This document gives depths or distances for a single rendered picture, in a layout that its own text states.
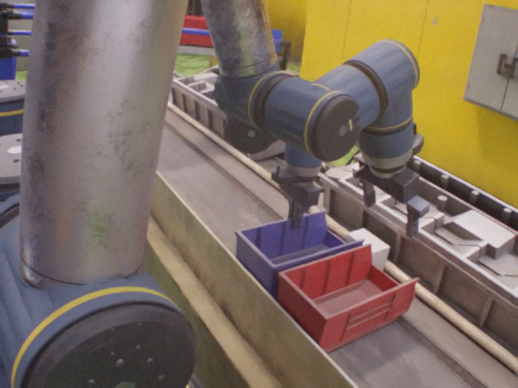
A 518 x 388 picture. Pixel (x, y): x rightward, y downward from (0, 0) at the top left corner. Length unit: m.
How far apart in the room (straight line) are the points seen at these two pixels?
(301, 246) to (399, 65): 0.80
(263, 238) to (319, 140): 0.69
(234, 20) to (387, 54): 0.26
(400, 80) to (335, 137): 0.16
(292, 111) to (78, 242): 0.39
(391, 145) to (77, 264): 0.58
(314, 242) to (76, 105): 1.15
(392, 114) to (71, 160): 0.56
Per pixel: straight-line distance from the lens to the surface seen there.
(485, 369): 1.25
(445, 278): 1.34
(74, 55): 0.36
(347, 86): 0.69
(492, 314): 1.29
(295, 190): 1.27
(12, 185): 0.62
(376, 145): 0.82
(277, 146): 2.11
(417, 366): 1.17
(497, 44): 3.56
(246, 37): 0.72
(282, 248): 1.36
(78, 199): 0.39
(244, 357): 1.30
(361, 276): 1.33
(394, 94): 0.75
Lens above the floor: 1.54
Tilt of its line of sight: 28 degrees down
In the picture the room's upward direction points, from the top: 6 degrees clockwise
